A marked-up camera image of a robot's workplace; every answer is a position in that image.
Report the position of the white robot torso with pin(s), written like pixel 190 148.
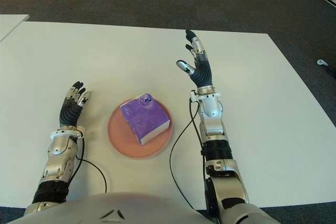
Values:
pixel 118 208

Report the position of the white side table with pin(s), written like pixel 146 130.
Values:
pixel 10 24

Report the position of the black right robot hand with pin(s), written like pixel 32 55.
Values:
pixel 203 73

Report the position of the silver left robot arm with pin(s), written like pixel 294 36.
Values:
pixel 59 155

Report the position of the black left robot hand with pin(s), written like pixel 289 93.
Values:
pixel 69 112

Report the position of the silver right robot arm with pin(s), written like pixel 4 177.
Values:
pixel 214 129

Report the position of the purple tissue paper pack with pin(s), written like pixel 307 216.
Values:
pixel 143 117

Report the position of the small white floor object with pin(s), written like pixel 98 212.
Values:
pixel 322 62

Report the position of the round pink plate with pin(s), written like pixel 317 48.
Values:
pixel 118 140

